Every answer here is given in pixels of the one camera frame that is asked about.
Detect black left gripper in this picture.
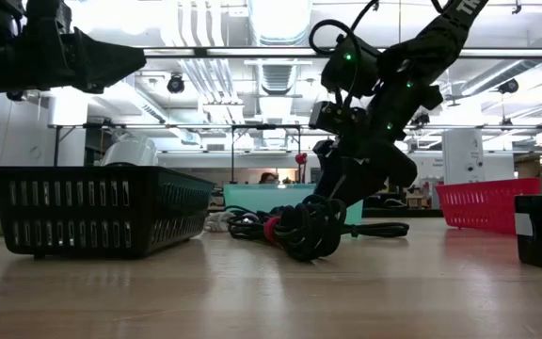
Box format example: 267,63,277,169
19,0,148,93

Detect short black usb cable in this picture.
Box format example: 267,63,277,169
341,221,411,239

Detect black plastic basket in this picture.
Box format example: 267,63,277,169
0,164,215,260

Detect red plastic basket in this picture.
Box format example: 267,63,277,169
435,177,542,235

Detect green plastic bin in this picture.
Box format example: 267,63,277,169
222,183,364,226

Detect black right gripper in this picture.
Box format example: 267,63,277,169
315,134,418,208

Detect black cable with red tie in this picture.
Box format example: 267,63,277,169
227,194,350,264

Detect white cable bundle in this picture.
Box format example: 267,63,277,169
203,210,237,234

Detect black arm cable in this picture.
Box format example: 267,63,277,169
308,0,380,112

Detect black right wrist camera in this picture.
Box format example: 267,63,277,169
308,100,366,136

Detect black ceiling spotlight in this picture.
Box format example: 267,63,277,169
166,74,186,94
497,78,520,95

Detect white cylindrical cup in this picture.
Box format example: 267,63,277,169
99,131,159,167

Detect white square pillar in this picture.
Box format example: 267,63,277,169
441,128,486,186

